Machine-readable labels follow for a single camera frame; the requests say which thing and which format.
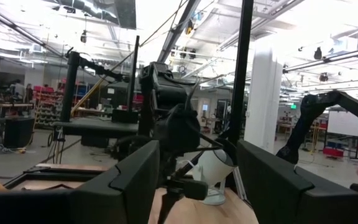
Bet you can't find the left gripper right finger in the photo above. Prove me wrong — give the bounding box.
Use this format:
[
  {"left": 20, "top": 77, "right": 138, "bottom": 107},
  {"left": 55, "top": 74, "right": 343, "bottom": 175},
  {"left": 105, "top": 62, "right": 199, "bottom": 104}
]
[{"left": 237, "top": 139, "right": 358, "bottom": 224}]

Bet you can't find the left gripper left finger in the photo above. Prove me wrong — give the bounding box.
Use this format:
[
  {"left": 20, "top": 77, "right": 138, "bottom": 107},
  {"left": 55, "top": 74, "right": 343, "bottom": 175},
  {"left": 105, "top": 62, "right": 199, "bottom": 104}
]
[{"left": 0, "top": 139, "right": 161, "bottom": 224}]

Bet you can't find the white pillar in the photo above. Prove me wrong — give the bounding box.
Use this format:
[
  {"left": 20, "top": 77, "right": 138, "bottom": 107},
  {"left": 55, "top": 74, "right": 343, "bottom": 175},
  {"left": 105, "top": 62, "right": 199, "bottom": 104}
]
[{"left": 244, "top": 40, "right": 284, "bottom": 155}]

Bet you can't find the thin black post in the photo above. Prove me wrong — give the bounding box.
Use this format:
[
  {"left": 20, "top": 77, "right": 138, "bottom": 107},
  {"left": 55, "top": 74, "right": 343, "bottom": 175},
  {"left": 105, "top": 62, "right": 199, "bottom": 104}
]
[{"left": 127, "top": 35, "right": 140, "bottom": 113}]

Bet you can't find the white desk spotlight lamp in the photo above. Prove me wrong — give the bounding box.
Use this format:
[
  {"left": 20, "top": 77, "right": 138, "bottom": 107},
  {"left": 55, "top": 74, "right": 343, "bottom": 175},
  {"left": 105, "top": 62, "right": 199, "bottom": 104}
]
[{"left": 196, "top": 138, "right": 238, "bottom": 206}]

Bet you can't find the red crate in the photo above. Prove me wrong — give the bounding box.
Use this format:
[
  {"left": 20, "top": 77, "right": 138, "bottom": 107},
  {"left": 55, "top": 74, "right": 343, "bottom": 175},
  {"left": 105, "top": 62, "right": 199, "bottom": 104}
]
[{"left": 323, "top": 146, "right": 344, "bottom": 158}]

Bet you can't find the black bin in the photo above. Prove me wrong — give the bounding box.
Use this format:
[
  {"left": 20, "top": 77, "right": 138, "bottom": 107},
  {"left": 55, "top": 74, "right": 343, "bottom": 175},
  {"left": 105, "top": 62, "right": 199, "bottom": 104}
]
[{"left": 3, "top": 116, "right": 35, "bottom": 149}]

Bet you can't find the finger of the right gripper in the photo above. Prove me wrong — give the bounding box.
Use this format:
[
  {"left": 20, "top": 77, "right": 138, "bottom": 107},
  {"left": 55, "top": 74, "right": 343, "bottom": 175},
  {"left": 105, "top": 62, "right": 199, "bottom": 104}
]
[
  {"left": 156, "top": 186, "right": 183, "bottom": 224},
  {"left": 181, "top": 179, "right": 209, "bottom": 201}
]

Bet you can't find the yellow diagonal pole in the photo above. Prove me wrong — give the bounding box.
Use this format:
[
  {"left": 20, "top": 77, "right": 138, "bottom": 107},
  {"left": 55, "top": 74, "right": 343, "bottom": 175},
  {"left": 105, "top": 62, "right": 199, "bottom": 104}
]
[{"left": 70, "top": 76, "right": 105, "bottom": 116}]

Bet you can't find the thick black pole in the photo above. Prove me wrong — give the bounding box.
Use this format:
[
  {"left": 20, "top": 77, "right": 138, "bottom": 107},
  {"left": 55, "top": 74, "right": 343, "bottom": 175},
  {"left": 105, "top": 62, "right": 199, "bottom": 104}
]
[{"left": 60, "top": 51, "right": 124, "bottom": 122}]

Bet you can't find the small black box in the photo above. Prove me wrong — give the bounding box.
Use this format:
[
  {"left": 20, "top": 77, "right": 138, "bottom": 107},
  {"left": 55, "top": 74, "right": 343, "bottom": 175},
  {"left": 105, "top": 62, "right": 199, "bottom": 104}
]
[{"left": 112, "top": 108, "right": 139, "bottom": 124}]

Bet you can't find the black side table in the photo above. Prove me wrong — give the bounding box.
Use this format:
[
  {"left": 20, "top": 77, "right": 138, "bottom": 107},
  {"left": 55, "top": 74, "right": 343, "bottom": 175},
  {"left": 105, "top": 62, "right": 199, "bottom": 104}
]
[{"left": 53, "top": 119, "right": 140, "bottom": 149}]

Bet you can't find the whiteboard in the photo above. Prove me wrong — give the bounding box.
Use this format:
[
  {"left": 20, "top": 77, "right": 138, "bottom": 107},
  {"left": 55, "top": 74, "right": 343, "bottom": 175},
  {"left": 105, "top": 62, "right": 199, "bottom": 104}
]
[{"left": 327, "top": 111, "right": 358, "bottom": 137}]

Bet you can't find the red bin shelf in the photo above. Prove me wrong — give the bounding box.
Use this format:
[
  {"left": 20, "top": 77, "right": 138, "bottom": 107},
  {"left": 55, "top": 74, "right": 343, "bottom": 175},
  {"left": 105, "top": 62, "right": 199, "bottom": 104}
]
[{"left": 32, "top": 85, "right": 65, "bottom": 128}]

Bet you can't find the black aluminium frame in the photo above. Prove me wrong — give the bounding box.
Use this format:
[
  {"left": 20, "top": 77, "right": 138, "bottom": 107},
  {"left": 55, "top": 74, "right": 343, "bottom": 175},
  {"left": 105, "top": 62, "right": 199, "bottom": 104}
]
[{"left": 0, "top": 0, "right": 254, "bottom": 191}]

